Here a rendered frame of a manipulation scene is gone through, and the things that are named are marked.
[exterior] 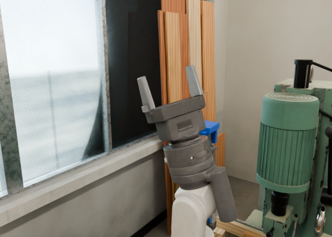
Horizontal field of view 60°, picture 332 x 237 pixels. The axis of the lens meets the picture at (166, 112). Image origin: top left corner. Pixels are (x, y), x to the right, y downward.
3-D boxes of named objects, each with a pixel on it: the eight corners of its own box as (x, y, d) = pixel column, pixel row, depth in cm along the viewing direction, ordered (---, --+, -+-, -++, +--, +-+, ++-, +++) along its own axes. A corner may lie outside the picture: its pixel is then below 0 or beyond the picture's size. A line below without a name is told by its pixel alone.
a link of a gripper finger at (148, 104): (146, 75, 50) (155, 109, 51) (139, 78, 53) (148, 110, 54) (138, 77, 50) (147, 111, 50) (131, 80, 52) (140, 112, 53)
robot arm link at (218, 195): (188, 152, 63) (201, 200, 64) (159, 171, 55) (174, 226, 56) (235, 148, 56) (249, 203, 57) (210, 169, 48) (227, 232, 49)
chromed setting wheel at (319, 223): (311, 242, 107) (315, 212, 104) (317, 225, 117) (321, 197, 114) (320, 245, 105) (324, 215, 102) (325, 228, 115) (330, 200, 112)
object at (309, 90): (284, 106, 107) (289, 59, 103) (290, 102, 113) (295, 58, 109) (308, 108, 102) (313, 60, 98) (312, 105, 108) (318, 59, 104)
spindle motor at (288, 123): (248, 184, 101) (254, 97, 93) (265, 167, 114) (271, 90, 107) (302, 200, 91) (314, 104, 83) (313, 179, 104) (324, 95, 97)
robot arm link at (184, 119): (135, 112, 56) (151, 170, 57) (156, 110, 48) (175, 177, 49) (187, 97, 62) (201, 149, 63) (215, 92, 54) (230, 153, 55)
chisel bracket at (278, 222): (262, 237, 106) (264, 216, 104) (273, 218, 117) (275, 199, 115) (283, 245, 101) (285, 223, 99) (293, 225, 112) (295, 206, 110)
